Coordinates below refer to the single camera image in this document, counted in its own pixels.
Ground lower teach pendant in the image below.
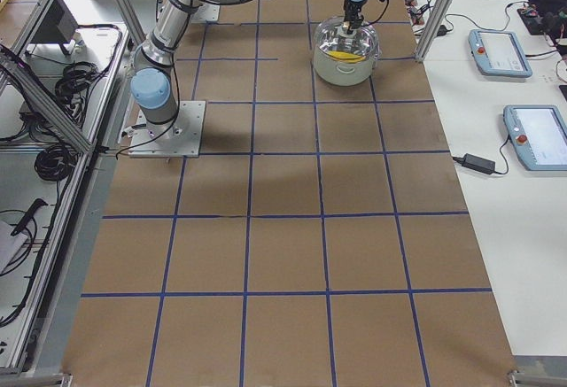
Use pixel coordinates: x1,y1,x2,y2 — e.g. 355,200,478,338
503,104,566,171

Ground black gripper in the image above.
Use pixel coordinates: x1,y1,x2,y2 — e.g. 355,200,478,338
343,0,366,32

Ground aluminium frame post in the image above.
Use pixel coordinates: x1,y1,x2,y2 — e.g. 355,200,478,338
415,0,453,62

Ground yellow corn cob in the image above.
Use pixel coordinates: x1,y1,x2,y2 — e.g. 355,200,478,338
326,50,365,64

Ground upper teach pendant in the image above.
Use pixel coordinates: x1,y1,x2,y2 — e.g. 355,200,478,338
468,29,532,78

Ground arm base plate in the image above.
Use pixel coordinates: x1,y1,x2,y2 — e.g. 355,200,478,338
189,2,221,24
127,101,206,158

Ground black power adapter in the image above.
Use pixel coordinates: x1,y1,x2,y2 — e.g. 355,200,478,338
462,153,495,174

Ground pale green cooking pot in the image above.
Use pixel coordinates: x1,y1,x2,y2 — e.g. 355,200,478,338
313,47,380,86

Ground aluminium frame rail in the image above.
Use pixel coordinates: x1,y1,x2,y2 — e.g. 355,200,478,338
1,45,95,154

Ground teach pendant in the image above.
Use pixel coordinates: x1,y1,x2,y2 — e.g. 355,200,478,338
503,104,566,171
468,29,532,78

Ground glass pot lid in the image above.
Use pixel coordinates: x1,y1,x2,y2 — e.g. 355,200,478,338
314,16,381,60

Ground coiled black cables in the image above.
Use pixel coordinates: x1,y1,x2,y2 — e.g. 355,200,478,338
35,61,105,182

